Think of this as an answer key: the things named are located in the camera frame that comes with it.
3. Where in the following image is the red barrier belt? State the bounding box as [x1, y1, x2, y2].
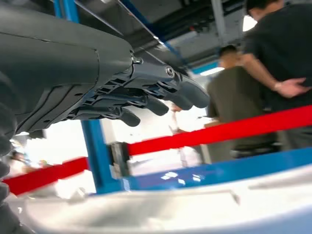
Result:
[2, 105, 312, 196]

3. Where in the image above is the blue metal shelf rack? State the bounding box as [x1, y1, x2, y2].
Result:
[52, 0, 312, 196]

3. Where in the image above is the black belt barrier cassette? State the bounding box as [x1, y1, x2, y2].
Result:
[109, 141, 131, 179]

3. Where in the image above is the person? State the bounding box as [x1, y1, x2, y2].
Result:
[240, 0, 312, 151]
[205, 44, 280, 164]

